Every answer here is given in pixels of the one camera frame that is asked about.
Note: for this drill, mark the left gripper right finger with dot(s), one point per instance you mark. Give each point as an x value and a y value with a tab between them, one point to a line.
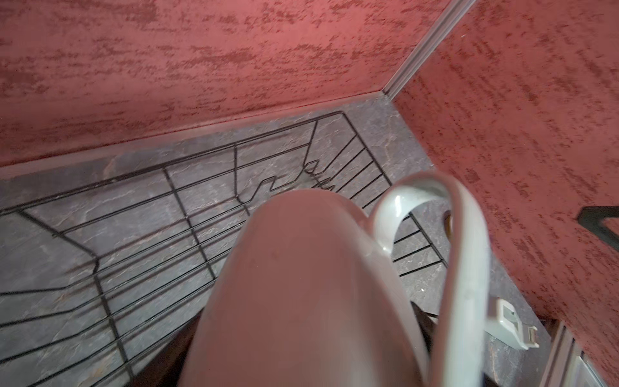
427	326

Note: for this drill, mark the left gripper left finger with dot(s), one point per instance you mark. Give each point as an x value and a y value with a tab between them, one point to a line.
166	367

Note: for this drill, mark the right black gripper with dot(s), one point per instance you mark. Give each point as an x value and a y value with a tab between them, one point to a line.
592	218

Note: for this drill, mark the black wire dish rack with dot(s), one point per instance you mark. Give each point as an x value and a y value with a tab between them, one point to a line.
104	263

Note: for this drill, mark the grey white mug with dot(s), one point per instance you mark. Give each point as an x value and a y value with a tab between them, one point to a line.
309	296

